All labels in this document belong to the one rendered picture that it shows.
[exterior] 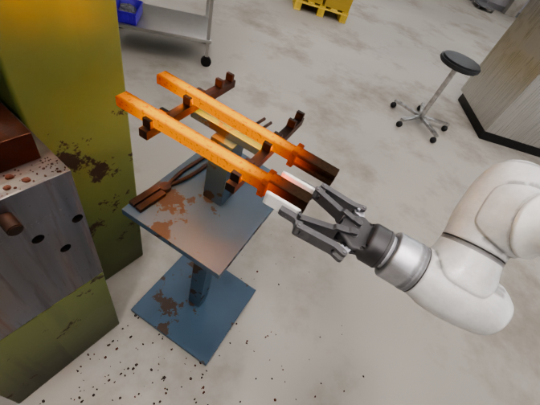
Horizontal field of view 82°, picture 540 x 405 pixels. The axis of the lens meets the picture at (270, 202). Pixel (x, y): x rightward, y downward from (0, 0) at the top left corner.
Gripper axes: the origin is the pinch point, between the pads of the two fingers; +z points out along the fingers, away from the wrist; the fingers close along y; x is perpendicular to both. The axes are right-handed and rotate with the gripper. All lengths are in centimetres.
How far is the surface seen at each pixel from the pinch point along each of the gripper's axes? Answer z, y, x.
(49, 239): 42, -23, -28
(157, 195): 31.2, 0.0, -24.9
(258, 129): 13.2, 11.2, 1.1
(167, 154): 94, 78, -102
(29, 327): 44, -36, -58
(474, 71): -58, 269, -38
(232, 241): 8.1, 1.2, -26.1
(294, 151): 3.8, 10.1, 1.7
